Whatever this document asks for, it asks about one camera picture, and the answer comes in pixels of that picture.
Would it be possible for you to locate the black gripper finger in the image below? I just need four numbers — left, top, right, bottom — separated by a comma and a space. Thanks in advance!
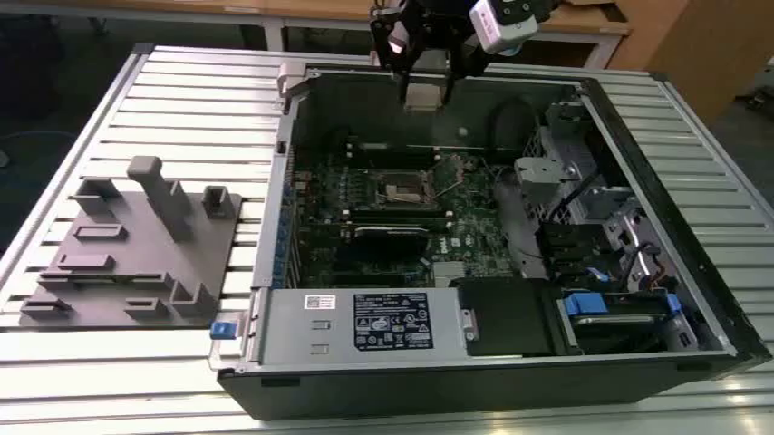
442, 38, 492, 104
369, 7, 420, 100

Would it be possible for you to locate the silver CPU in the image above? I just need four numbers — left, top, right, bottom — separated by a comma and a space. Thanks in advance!
404, 83, 444, 111

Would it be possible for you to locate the metal wire locking lever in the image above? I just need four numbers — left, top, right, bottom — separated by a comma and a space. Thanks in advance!
433, 174, 472, 206
360, 142, 382, 175

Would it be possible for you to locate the CPU socket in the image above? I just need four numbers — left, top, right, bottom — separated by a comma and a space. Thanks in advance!
373, 168, 444, 210

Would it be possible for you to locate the silver metal drive cage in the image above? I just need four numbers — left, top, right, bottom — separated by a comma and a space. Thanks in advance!
520, 101, 685, 295

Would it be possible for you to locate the green motherboard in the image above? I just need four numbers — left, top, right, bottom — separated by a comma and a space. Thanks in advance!
289, 144, 549, 289

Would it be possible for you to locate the wooden cabinet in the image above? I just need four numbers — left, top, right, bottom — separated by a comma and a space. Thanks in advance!
610, 0, 774, 123

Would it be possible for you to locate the black graphics card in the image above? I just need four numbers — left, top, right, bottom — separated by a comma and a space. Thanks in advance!
353, 224, 433, 264

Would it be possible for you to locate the silver chipset heatsink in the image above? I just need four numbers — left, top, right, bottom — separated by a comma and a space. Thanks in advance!
433, 260, 472, 280

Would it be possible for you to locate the grey parts rack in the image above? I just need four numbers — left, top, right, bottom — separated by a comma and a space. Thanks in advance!
18, 155, 245, 328

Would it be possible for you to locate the hard disk in blue carrier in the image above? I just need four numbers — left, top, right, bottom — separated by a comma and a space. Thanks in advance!
560, 292, 689, 357

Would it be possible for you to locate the silver power supply with label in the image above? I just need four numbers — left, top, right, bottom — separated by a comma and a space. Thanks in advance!
253, 285, 472, 366

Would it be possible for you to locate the black PC case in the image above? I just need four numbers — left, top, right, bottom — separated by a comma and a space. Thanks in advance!
209, 61, 774, 421

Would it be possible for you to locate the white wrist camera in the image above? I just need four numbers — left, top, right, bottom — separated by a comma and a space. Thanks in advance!
470, 0, 541, 56

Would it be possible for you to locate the wooden desk with white frame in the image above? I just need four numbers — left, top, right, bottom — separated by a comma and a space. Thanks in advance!
265, 0, 634, 69
0, 0, 271, 51

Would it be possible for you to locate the silver metal bracket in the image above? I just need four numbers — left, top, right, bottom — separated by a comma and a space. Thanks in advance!
513, 156, 580, 185

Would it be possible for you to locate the grey flat cable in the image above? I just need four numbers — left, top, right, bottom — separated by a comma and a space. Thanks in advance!
493, 179, 549, 278

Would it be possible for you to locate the black disk wire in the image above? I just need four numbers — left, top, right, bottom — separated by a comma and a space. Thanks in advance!
622, 242, 661, 285

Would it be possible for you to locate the coloured disk wire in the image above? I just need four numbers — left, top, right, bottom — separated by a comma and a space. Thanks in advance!
644, 269, 679, 291

